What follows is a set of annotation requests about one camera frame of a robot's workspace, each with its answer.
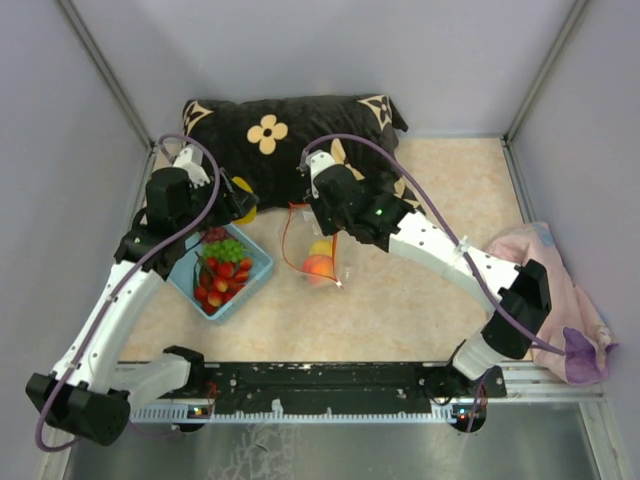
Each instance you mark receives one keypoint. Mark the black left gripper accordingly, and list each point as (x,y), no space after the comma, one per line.
(235,204)

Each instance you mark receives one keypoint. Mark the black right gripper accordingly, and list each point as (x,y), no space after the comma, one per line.
(316,202)

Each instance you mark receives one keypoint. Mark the red grape bunch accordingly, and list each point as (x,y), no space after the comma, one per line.
(214,235)

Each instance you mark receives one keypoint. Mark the yellow apple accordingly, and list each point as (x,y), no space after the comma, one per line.
(322,247)

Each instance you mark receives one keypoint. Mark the green grape bunch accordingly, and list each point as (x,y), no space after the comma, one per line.
(227,250)

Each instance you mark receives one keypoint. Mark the clear zip top bag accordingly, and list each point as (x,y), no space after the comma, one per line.
(301,229)

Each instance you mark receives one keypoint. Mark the red strawberry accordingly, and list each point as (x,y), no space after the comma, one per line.
(243,270)
(226,269)
(215,298)

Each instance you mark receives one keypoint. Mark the orange peach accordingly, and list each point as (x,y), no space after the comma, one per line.
(319,270)

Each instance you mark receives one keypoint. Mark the yellow lemon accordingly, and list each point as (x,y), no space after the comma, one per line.
(248,201)

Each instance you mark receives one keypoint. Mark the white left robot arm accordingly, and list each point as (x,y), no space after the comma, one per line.
(82,395)

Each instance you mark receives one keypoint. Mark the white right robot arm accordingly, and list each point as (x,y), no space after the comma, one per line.
(516,297)

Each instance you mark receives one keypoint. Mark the black floral pillow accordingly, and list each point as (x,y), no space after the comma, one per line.
(261,141)

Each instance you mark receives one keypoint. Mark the light blue plastic basket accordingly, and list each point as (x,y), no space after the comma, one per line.
(195,276)

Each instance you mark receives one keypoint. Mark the pink cloth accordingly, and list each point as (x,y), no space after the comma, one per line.
(574,324)

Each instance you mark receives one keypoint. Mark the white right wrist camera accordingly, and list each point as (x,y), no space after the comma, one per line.
(318,161)

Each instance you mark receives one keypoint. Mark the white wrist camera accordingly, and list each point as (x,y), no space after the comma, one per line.
(318,161)
(189,159)

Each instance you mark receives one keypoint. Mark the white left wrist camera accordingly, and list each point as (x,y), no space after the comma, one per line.
(189,159)

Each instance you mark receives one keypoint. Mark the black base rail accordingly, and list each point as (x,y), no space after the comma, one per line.
(342,388)

